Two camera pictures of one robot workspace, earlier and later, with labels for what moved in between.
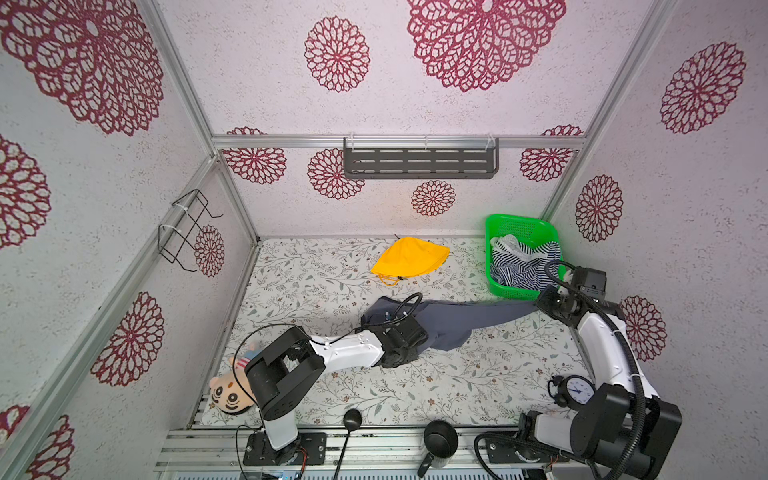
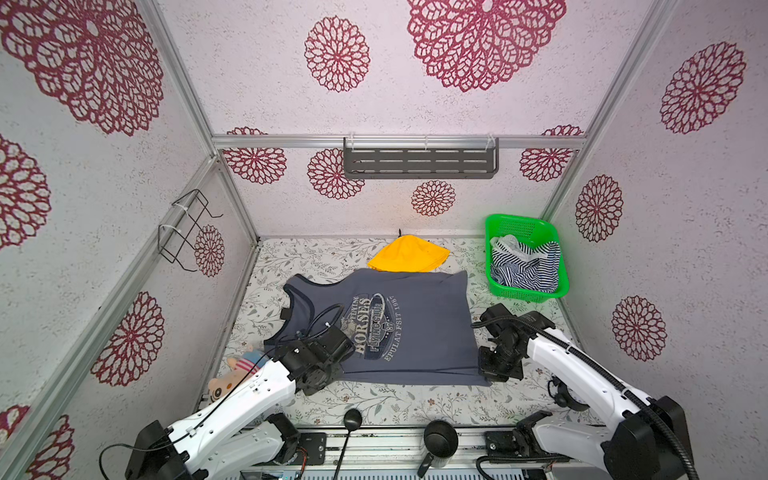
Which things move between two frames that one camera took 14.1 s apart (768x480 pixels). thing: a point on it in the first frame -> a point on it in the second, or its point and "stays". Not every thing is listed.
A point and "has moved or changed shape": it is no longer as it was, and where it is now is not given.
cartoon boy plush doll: [233, 392] stays
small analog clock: [574, 391] stays
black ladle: [352, 420] stays
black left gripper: [412, 354] -> [335, 370]
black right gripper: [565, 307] -> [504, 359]
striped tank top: [516, 265] stays
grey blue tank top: [449, 325] has moved or changed shape
